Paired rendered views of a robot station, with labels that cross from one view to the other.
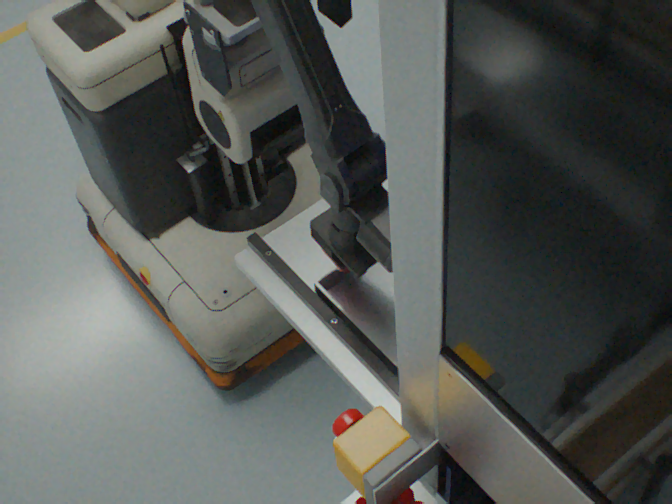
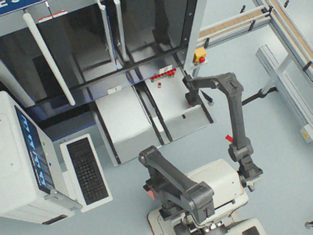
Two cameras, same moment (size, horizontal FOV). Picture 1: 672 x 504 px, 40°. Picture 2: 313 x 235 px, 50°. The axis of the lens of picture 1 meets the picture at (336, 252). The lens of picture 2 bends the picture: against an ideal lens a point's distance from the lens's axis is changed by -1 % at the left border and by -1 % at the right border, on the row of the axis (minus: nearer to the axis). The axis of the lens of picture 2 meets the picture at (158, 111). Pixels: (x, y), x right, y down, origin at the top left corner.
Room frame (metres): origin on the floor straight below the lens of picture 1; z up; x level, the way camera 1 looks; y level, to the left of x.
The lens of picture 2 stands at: (1.61, -0.18, 2.85)
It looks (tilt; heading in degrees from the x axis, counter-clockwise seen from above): 68 degrees down; 183
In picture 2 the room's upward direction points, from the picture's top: 5 degrees clockwise
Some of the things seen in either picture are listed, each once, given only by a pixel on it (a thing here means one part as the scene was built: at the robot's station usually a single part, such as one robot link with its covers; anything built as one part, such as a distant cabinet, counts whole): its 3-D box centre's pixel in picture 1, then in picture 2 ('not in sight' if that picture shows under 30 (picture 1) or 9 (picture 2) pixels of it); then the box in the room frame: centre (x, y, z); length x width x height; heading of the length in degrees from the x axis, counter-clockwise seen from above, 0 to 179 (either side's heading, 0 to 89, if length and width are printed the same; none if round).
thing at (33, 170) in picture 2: not in sight; (27, 168); (1.35, -0.82, 1.19); 0.50 x 0.19 x 0.78; 30
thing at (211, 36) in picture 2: not in sight; (224, 28); (0.18, 0.15, 0.92); 0.69 x 0.16 x 0.16; 122
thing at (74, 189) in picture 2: not in sight; (79, 173); (1.27, -0.65, 0.79); 0.45 x 0.28 x 0.03; 30
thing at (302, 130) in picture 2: not in sight; (308, 134); (0.71, 0.90, 0.50); 0.12 x 0.05 x 0.09; 32
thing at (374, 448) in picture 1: (377, 456); (198, 53); (0.45, -0.02, 1.00); 0.08 x 0.07 x 0.07; 32
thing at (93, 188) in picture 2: not in sight; (86, 169); (1.25, -0.61, 0.82); 0.40 x 0.14 x 0.02; 30
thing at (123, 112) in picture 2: not in sight; (122, 109); (0.86, -0.45, 0.90); 0.34 x 0.26 x 0.04; 32
